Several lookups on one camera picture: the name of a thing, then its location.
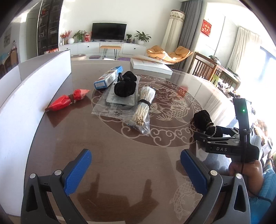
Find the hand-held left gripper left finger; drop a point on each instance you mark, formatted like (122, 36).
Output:
(77, 170)

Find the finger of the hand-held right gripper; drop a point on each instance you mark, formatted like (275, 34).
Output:
(231, 131)
(207, 137)

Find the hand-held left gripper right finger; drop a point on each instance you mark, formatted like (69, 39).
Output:
(194, 170)

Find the person's right forearm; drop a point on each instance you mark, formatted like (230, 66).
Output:
(265, 189)

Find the person's right hand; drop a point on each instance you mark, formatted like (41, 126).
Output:
(252, 172)

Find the wooden bench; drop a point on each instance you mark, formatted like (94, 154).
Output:
(228, 75)

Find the clear plastic bag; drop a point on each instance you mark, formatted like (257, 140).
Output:
(101, 107)

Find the red snack packet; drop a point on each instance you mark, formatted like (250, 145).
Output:
(59, 103)

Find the wooden chair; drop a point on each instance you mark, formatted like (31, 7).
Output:
(202, 66)

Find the bagged bundle of sticks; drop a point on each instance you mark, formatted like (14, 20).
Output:
(142, 107)

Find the white foam board partition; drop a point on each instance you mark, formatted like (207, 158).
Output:
(25, 112)

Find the grey foil packet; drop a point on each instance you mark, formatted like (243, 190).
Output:
(120, 101)

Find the white sheer curtain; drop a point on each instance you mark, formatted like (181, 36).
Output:
(243, 49)

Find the orange lounge chair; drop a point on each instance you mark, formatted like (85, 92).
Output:
(181, 52)

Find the white flat box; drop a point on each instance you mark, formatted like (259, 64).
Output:
(151, 67)

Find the black velvet scrunchie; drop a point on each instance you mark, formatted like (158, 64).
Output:
(126, 88)

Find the blue and white box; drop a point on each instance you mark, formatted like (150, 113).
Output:
(106, 79)

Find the grey curtain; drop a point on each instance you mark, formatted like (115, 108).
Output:
(192, 25)

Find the round beige floor cushion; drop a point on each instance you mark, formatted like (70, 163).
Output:
(78, 57)

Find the purple floor cushion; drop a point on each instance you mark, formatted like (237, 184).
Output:
(124, 58)

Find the white television cabinet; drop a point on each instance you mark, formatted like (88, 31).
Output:
(133, 49)

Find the cream covered standing air conditioner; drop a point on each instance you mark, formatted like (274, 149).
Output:
(173, 28)

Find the leafy plant in white pot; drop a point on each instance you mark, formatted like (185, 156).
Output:
(142, 36)

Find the small potted plant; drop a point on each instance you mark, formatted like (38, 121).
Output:
(129, 37)

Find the wooden stool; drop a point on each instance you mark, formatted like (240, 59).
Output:
(110, 47)

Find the red gift box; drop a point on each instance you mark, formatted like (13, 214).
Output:
(87, 37)

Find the green potted plant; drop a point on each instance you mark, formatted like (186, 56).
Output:
(79, 35)

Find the red flowers in vase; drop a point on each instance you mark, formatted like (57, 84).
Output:
(65, 35)

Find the white door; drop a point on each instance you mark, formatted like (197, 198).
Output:
(32, 36)

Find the black television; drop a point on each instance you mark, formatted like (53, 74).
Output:
(109, 31)

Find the dark glass display cabinet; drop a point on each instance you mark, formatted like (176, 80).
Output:
(49, 25)

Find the red wall hanging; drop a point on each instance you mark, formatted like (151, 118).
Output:
(206, 27)

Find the framed wall painting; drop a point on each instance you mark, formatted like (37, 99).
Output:
(7, 36)

